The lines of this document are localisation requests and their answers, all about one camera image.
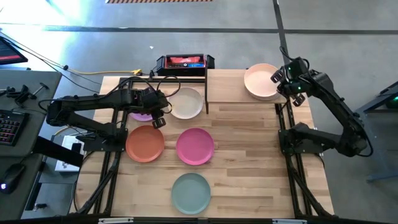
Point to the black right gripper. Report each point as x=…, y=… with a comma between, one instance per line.
x=295, y=86

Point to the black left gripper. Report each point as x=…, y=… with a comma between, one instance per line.
x=146, y=110

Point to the purple plate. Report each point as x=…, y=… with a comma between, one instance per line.
x=141, y=117

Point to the orange plate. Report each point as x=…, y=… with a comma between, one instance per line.
x=144, y=144

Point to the peach plate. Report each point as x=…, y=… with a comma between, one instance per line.
x=259, y=81

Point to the pink plate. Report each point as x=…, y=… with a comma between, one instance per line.
x=195, y=147

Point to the teal plate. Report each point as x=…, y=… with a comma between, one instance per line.
x=191, y=193

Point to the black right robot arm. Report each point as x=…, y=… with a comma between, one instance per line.
x=335, y=99

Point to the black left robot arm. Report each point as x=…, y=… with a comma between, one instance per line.
x=81, y=102

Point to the wooden shelf with black legs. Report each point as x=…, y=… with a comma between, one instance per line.
x=227, y=87

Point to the cream plate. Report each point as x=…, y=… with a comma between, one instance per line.
x=186, y=104

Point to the red and black power box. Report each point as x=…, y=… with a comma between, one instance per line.
x=183, y=62

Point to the white paper box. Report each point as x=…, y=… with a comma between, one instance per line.
x=69, y=140

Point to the white tape label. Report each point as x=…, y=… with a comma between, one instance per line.
x=115, y=220
x=289, y=221

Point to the black flat bar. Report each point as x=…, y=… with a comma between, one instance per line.
x=56, y=152

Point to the dark grey metal stand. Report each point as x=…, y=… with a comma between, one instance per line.
x=377, y=149

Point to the dark grey desk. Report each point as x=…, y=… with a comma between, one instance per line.
x=28, y=152

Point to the black backlit keyboard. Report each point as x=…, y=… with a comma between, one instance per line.
x=12, y=127

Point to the black computer mouse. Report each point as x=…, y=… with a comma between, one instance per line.
x=12, y=177

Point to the dark computer monitor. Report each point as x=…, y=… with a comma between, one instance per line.
x=9, y=53

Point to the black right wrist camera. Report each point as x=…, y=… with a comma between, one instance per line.
x=297, y=67

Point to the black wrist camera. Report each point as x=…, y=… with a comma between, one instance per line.
x=297, y=67
x=158, y=99

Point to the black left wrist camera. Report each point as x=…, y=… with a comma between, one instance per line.
x=158, y=99

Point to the black clamp mount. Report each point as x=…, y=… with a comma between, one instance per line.
x=20, y=95

